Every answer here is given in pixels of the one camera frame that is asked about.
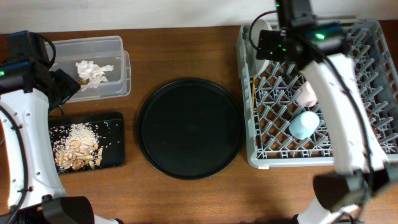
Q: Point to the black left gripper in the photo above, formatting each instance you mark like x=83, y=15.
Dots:
x=69, y=86

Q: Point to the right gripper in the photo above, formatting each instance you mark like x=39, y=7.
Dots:
x=267, y=45

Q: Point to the grey round plate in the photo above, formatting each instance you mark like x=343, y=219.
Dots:
x=256, y=67

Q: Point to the white tissue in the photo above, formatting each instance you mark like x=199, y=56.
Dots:
x=93, y=72

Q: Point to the pink plastic cup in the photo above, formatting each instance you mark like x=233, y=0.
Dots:
x=307, y=96

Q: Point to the wooden chopstick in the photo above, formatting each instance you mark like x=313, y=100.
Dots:
x=253, y=92

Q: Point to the light blue plastic cup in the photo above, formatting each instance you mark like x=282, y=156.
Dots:
x=304, y=125

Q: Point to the food scraps and rice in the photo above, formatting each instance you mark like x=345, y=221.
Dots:
x=77, y=146

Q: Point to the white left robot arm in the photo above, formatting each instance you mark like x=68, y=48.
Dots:
x=36, y=193

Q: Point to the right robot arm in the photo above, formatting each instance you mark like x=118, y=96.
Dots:
x=362, y=170

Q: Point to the grey dishwasher rack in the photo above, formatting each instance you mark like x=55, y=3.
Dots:
x=268, y=141

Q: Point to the clear plastic bin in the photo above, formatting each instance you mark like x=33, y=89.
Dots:
x=103, y=51

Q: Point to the black rectangular tray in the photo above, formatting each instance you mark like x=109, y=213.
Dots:
x=112, y=133

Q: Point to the round black tray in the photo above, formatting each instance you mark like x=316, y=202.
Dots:
x=190, y=129

